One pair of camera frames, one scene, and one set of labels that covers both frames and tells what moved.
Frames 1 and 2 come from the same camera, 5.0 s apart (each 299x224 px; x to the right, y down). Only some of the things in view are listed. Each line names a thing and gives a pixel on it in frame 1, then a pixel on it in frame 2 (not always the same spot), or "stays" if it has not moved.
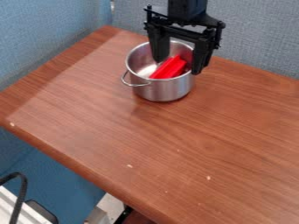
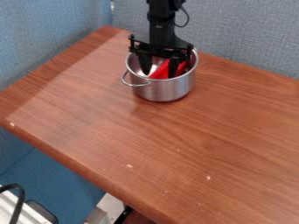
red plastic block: (172, 68) stays
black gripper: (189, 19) -> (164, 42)
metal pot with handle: (164, 89) stays
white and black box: (33, 213) stays
